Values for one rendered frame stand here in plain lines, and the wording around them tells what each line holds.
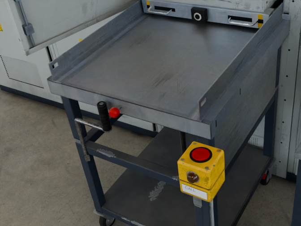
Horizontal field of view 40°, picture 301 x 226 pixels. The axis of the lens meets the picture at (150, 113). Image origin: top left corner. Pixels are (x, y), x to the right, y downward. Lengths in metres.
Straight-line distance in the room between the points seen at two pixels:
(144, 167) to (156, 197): 0.40
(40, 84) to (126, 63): 1.40
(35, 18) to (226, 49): 0.72
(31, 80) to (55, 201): 0.97
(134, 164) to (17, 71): 1.61
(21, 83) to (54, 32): 1.29
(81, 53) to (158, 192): 0.71
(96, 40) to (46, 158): 1.05
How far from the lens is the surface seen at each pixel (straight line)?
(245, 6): 1.58
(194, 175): 0.91
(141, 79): 1.36
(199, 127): 1.16
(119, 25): 1.68
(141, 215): 1.78
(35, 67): 2.73
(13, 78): 3.00
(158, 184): 1.89
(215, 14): 1.63
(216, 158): 0.92
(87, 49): 1.55
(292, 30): 1.69
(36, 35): 1.67
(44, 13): 1.66
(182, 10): 1.69
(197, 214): 1.06
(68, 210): 2.13
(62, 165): 2.37
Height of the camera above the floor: 1.53
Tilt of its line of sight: 36 degrees down
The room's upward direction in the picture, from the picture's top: 9 degrees counter-clockwise
